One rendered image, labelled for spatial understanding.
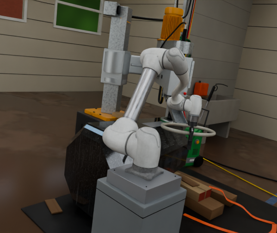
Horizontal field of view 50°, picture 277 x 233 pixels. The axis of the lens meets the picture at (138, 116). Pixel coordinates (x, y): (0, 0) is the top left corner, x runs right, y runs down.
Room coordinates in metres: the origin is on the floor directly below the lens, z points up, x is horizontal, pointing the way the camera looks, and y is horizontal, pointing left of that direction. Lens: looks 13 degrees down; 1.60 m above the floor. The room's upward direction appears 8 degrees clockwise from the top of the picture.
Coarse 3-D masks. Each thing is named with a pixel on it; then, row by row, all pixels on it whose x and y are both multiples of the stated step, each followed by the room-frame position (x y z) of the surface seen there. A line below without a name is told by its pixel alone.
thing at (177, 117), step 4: (164, 96) 3.41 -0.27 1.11; (168, 96) 3.41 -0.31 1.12; (168, 108) 3.13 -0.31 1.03; (172, 112) 2.95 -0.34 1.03; (176, 112) 3.07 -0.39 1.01; (180, 112) 3.05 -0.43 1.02; (172, 116) 2.91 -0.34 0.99; (176, 116) 2.97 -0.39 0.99; (180, 116) 2.99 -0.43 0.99; (184, 116) 2.91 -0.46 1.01; (172, 120) 2.89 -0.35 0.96; (176, 120) 2.90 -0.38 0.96; (180, 120) 2.91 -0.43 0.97; (184, 120) 2.88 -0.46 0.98
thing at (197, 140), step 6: (204, 126) 4.30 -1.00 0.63; (198, 132) 4.23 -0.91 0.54; (192, 138) 4.21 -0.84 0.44; (198, 138) 4.24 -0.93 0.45; (192, 144) 4.18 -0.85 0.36; (198, 144) 4.25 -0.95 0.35; (192, 150) 4.19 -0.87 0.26; (198, 150) 4.26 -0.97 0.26; (192, 156) 4.21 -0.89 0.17; (198, 156) 4.25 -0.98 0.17; (186, 162) 4.15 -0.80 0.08; (192, 162) 4.21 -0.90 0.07; (198, 162) 4.22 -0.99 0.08
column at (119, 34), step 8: (128, 8) 3.55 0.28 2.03; (120, 16) 3.56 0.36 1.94; (128, 16) 3.58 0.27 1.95; (112, 24) 3.58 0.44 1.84; (128, 24) 3.62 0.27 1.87; (112, 32) 3.58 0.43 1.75; (120, 32) 3.56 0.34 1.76; (128, 32) 3.66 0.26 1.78; (112, 40) 3.57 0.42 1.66; (120, 40) 3.55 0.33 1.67; (128, 40) 3.71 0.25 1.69; (112, 48) 3.57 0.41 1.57; (120, 48) 3.55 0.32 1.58; (104, 88) 3.58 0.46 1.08; (112, 88) 3.56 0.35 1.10; (120, 88) 3.63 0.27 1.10; (104, 96) 3.58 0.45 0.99; (112, 96) 3.56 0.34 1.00; (120, 96) 3.67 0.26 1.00; (104, 104) 3.58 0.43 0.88; (112, 104) 3.55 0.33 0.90; (120, 104) 3.72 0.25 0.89; (104, 112) 3.57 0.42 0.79
